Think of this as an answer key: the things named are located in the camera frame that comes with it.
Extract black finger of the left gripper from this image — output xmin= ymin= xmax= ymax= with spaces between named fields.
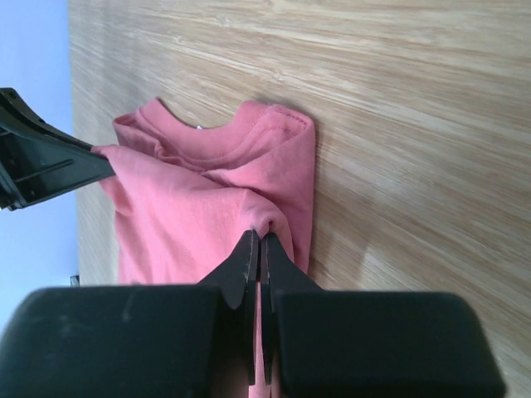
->
xmin=0 ymin=88 xmax=114 ymax=211

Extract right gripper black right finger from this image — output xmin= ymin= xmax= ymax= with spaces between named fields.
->
xmin=260 ymin=234 xmax=506 ymax=397

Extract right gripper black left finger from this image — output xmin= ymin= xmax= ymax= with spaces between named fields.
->
xmin=1 ymin=231 xmax=259 ymax=397

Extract salmon pink t shirt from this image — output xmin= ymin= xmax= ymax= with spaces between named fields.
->
xmin=99 ymin=97 xmax=317 ymax=398

